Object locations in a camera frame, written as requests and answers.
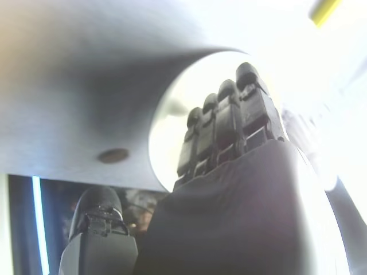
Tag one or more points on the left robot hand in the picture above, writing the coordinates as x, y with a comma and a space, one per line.
229, 223

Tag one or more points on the dark brown round object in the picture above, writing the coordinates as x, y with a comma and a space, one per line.
113, 155

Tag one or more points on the yellow rectangular block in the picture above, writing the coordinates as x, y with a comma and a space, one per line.
324, 13

